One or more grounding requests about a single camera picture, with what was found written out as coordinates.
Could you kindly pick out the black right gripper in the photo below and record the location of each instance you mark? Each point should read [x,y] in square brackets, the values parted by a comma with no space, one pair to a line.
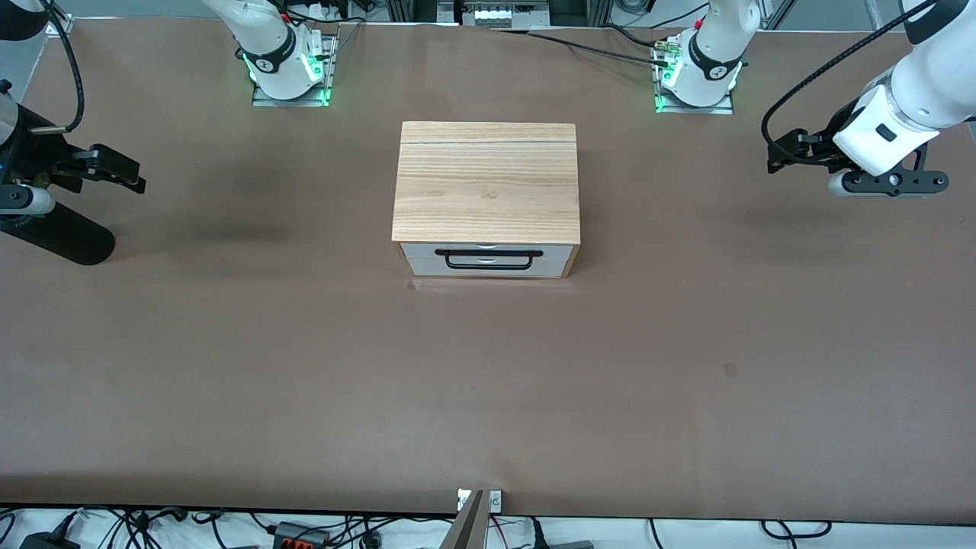
[30,150]

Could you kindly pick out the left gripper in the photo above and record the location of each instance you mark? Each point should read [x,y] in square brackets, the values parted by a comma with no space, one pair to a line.
[827,139]

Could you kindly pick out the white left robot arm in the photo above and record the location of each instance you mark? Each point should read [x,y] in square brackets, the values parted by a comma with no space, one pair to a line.
[713,46]

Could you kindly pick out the wooden drawer cabinet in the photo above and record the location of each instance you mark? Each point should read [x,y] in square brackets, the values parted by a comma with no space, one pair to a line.
[488,183]

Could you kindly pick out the aluminium profile bar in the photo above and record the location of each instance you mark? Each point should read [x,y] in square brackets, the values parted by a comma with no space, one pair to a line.
[778,11]
[874,14]

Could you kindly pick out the power strip with plugs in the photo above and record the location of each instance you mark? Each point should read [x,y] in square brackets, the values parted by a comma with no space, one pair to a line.
[328,9]

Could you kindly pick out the black power adapter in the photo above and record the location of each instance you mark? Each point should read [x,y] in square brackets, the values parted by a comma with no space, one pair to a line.
[46,543]

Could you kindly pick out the black connector block orange levers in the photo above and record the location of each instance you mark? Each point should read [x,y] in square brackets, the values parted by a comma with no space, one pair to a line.
[293,534]

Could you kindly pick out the grey box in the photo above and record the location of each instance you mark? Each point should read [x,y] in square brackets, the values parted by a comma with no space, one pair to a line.
[568,545]

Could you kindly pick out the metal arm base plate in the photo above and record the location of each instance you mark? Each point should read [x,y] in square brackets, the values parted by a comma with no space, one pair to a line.
[329,72]
[724,109]

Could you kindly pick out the metal clamp bracket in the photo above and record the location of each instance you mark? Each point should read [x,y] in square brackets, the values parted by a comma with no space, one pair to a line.
[495,501]

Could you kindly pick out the grey camera mount pole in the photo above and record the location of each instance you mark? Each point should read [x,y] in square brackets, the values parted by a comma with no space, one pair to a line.
[467,530]

